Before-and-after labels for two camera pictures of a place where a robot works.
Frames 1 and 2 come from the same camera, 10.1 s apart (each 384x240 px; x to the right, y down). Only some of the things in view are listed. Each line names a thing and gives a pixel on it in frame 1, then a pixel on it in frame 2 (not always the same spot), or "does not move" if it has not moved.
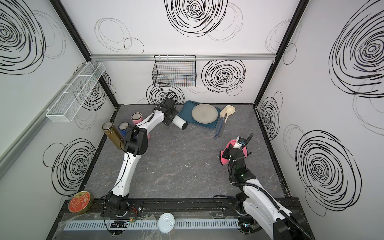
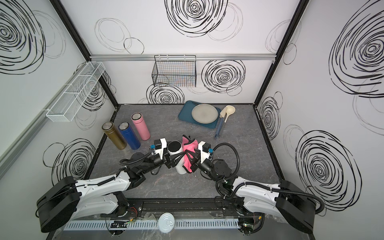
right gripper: [227, 152] → [196, 162]
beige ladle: [230, 110] does not move
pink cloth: [229, 145] → [188, 144]
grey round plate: [204, 113] does not move
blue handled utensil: [222, 113] does not move
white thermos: [179, 122] → [175, 148]
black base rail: [205, 208] does not move
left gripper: [175, 113] → [169, 161]
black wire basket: [174, 70] does not move
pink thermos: [137, 117] does not move
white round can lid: [166, 222] does not move
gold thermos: [109, 128] does not move
